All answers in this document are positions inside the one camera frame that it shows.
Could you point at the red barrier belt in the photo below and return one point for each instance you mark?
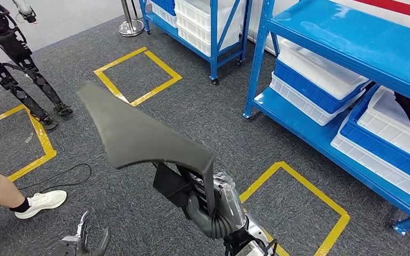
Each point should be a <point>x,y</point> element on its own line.
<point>396,7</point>

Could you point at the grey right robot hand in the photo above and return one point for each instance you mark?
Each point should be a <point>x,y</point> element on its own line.
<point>233,208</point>

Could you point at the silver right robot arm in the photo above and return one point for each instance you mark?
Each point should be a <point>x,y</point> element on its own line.
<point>252,233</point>

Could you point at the black plastic bracket part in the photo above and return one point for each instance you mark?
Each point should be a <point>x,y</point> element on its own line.
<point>130,134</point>

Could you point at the blue steel shelf rack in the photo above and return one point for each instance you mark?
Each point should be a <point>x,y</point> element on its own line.
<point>350,39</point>
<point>214,53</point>

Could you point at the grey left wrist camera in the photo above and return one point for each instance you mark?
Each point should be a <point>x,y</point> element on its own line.
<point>67,246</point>

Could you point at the chrome stanchion post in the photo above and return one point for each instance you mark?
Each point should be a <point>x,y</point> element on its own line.
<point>131,28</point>

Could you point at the black humanoid robot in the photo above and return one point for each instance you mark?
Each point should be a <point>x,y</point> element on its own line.
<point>14,46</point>

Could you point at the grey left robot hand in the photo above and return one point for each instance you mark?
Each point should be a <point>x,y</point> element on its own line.
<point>91,245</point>

